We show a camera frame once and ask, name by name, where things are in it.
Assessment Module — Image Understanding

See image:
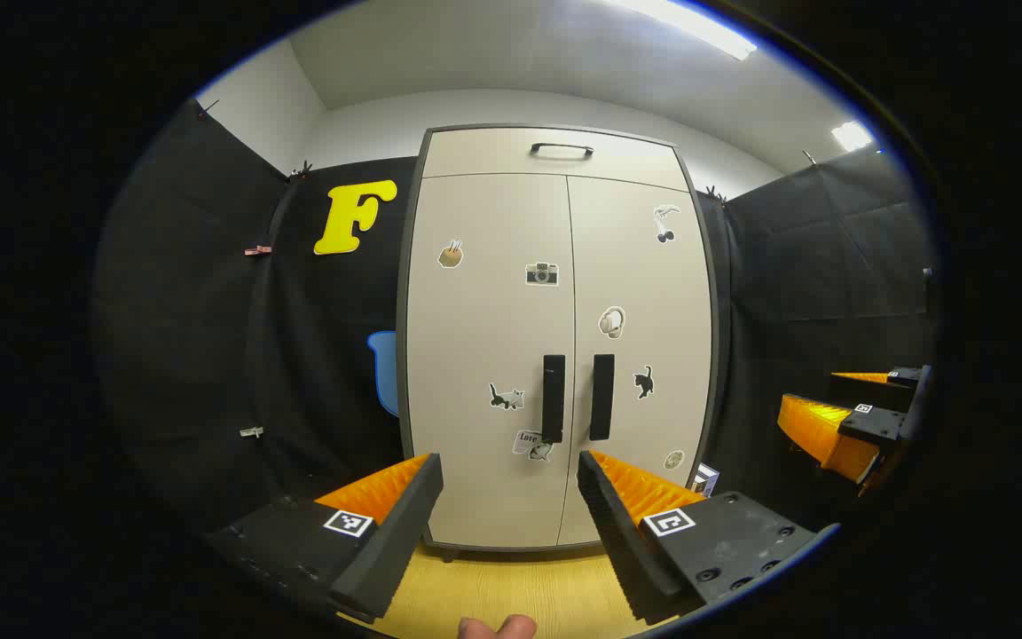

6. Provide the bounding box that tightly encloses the cabinet door with headphone sticker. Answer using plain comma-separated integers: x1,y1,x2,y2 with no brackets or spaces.
557,176,714,547

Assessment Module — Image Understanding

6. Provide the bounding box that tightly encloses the black handle of camera-sticker door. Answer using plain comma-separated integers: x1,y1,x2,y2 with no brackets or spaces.
542,354,567,444

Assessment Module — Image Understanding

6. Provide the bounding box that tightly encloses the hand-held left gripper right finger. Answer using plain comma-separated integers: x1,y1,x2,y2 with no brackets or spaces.
577,450,840,627

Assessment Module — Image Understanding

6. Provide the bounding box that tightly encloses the black backdrop cloth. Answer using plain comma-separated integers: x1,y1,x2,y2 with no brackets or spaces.
94,98,938,533

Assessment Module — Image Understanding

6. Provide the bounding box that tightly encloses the beige double-door shoe cabinet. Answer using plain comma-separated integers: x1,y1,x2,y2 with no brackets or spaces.
396,124,723,562

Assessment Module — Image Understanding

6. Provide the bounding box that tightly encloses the black handle of headphone-sticker door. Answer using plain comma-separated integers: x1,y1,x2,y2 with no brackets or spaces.
589,354,616,442

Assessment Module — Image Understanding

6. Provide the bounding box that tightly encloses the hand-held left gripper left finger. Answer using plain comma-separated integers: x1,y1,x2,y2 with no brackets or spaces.
205,453,444,622

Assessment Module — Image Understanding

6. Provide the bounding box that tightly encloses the cabinet door with camera sticker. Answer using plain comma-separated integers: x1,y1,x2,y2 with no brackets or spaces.
406,173,576,549

